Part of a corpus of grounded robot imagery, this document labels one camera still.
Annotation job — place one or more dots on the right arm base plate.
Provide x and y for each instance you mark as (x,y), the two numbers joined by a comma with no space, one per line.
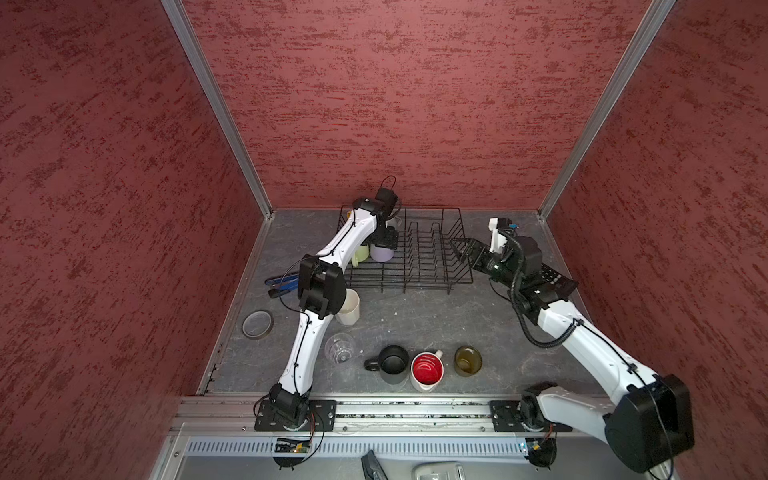
(506,418)

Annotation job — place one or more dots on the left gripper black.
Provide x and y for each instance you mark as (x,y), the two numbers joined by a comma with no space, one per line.
(389,241)

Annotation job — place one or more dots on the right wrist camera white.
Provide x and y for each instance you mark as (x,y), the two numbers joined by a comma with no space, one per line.
(496,226)

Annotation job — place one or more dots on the pale green mug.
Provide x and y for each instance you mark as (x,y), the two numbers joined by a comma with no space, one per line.
(361,254)

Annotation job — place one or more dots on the black object at bottom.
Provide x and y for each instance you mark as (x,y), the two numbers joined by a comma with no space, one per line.
(371,467)

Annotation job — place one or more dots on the olive green glass cup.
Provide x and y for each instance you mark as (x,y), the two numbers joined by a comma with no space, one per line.
(467,361)

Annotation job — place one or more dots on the clear glass cup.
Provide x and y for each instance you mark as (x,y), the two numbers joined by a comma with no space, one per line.
(340,348)

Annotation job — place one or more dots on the black calculator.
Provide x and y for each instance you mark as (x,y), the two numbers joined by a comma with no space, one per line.
(561,284)

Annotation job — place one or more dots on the grey device at bottom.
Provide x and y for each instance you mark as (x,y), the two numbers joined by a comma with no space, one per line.
(439,471)

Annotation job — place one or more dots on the tape roll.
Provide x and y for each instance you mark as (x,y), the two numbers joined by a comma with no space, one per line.
(257,325)

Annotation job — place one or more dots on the aluminium rail frame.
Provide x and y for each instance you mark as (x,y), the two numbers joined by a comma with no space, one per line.
(213,437)

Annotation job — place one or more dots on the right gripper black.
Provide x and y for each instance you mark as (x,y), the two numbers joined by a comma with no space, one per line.
(472,244)

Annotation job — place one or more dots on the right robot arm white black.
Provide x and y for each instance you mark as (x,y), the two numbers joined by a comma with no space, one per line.
(646,419)

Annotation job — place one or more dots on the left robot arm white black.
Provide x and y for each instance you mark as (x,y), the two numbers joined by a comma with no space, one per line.
(321,293)

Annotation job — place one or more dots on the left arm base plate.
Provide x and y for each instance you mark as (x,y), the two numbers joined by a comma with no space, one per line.
(314,415)

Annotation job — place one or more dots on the lilac plastic cup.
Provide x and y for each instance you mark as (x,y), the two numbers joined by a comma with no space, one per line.
(381,254)

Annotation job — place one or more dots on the black mug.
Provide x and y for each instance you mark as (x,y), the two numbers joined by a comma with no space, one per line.
(392,364)

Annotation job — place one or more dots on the black wire dish rack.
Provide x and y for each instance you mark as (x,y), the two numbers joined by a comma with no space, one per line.
(424,258)

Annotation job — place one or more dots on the cream white mug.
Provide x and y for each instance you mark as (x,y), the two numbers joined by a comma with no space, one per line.
(349,312)

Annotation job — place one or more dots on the red inside white mug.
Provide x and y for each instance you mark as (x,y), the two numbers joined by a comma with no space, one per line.
(427,371)

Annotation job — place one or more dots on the blue black tool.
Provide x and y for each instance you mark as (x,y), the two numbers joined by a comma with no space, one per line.
(282,284)

